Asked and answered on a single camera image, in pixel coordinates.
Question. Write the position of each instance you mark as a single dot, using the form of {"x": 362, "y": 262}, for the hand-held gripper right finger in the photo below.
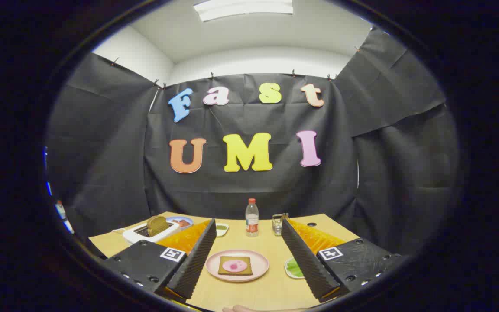
{"x": 303, "y": 255}

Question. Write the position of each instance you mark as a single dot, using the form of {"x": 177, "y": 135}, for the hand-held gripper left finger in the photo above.
{"x": 197, "y": 255}

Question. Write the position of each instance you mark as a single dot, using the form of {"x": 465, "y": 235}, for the green lettuce leaf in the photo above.
{"x": 293, "y": 268}

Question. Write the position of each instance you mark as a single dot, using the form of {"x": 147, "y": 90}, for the brown toast bread slice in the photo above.
{"x": 158, "y": 226}

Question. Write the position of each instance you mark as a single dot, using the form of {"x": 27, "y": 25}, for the pink plate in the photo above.
{"x": 213, "y": 265}

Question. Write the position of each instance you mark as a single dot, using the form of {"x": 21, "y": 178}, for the small white square dish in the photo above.
{"x": 286, "y": 265}

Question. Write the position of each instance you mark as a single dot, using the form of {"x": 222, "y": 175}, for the square bread slice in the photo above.
{"x": 225, "y": 271}

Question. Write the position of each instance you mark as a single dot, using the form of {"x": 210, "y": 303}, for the white divided dish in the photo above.
{"x": 222, "y": 227}

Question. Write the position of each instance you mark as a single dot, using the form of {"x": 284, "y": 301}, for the pink ham slice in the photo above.
{"x": 234, "y": 266}

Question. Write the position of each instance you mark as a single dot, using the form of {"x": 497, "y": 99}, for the metal mesh utensil holder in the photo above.
{"x": 277, "y": 225}

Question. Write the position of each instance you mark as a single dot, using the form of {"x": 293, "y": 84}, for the blue plate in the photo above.
{"x": 176, "y": 218}

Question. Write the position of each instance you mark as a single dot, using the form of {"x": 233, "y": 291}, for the clear plastic bottle red cap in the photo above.
{"x": 252, "y": 221}

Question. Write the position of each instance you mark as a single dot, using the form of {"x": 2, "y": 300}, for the white toaster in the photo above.
{"x": 137, "y": 236}

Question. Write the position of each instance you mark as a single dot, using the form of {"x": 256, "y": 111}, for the black backdrop cloth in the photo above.
{"x": 249, "y": 190}

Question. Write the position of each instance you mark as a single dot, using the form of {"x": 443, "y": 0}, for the white plastic bottle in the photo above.
{"x": 62, "y": 212}

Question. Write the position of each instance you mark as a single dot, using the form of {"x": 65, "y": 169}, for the ceiling light panel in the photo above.
{"x": 243, "y": 8}

